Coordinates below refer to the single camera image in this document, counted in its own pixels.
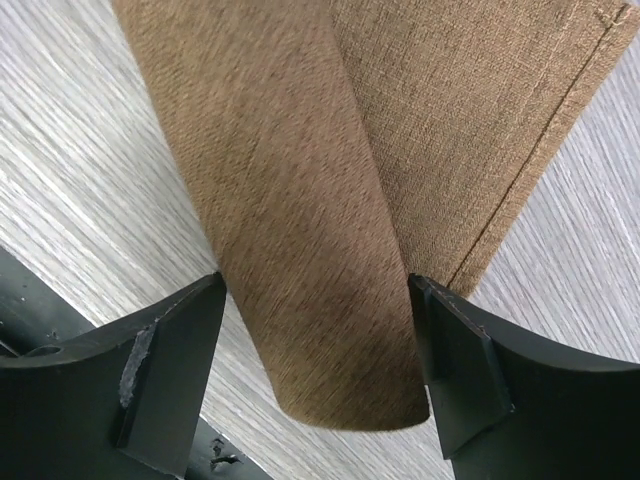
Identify brown cloth napkin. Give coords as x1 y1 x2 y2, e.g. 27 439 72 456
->
113 1 639 431

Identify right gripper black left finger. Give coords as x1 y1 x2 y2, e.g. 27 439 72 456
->
1 274 226 479

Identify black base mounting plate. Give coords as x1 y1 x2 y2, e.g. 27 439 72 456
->
1 252 265 479

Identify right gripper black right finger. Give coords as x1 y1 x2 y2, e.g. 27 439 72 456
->
408 275 639 480

